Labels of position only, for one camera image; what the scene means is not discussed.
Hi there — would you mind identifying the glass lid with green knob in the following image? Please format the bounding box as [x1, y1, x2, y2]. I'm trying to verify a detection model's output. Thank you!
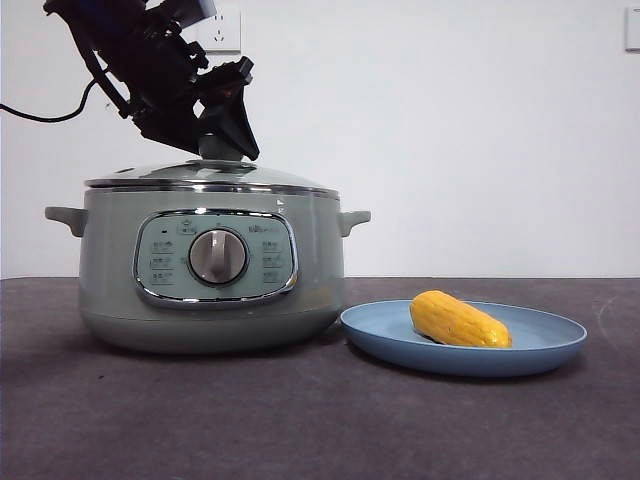
[83, 132, 342, 196]

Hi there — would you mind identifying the yellow corn cob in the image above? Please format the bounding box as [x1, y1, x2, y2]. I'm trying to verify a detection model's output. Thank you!
[409, 289, 513, 350]

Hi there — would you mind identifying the pale green electric steamer pot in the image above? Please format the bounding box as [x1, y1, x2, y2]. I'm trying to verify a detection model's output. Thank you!
[44, 192, 372, 356]

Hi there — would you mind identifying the blue round plate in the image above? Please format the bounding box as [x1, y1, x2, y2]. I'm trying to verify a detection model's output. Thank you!
[339, 298, 588, 377]

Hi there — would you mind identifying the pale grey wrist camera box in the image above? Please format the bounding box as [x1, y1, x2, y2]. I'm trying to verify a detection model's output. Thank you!
[169, 0, 217, 27]

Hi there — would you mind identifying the white wall power socket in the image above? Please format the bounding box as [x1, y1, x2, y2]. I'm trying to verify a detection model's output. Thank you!
[203, 8, 242, 55]

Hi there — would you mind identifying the black cable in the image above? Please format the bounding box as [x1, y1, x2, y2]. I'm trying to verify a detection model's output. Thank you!
[0, 79, 99, 123]

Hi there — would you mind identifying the white wall switch plate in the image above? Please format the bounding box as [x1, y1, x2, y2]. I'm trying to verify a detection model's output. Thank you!
[624, 7, 640, 53]

